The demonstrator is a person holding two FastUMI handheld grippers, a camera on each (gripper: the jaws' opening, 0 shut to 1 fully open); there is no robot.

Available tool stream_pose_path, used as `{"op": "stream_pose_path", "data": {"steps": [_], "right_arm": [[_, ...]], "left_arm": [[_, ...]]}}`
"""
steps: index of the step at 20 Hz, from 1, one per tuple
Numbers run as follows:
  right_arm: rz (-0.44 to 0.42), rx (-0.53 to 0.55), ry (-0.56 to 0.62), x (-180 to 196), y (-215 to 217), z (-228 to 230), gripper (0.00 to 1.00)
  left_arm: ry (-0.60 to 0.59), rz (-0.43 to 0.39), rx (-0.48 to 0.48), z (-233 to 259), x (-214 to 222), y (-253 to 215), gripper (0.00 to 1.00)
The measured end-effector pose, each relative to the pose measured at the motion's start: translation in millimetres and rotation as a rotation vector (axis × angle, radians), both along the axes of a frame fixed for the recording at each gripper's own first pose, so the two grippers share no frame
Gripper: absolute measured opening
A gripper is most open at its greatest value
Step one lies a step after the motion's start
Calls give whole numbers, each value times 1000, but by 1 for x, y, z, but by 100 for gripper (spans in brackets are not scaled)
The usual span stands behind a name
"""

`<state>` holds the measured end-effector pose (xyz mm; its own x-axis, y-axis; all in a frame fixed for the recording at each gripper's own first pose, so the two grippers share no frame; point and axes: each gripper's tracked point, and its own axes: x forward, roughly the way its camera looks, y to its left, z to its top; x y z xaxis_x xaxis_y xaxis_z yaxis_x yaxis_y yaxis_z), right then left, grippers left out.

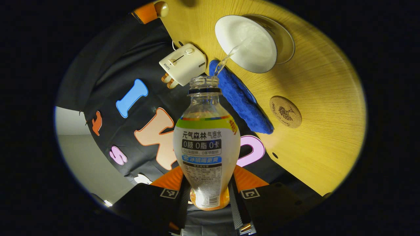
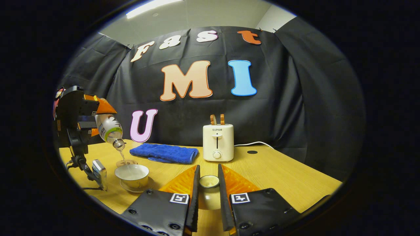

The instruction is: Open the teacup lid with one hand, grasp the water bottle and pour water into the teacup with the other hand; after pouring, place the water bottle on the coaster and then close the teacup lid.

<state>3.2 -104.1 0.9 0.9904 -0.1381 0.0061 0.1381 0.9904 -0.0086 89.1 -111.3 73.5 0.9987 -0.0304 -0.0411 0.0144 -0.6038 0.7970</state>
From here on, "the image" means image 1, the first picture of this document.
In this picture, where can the toast slice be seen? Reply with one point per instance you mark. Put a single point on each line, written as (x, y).
(172, 84)
(166, 78)

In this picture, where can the cream toaster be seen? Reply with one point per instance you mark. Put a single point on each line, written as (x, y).
(183, 65)

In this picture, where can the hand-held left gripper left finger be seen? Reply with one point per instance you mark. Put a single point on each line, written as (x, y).
(147, 203)

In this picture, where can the ceiling light panel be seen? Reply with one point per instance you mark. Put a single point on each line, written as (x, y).
(108, 203)

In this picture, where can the round cork coaster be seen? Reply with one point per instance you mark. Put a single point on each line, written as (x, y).
(285, 112)

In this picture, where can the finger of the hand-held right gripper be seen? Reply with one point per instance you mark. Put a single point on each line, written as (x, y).
(146, 13)

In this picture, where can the blue folded towel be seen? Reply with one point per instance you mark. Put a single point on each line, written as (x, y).
(242, 101)

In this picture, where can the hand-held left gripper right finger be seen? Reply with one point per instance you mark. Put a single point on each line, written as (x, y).
(237, 209)

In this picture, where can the white porcelain teacup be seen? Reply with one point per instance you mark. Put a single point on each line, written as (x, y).
(249, 46)

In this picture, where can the clear plastic water bottle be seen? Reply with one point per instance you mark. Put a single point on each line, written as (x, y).
(206, 147)

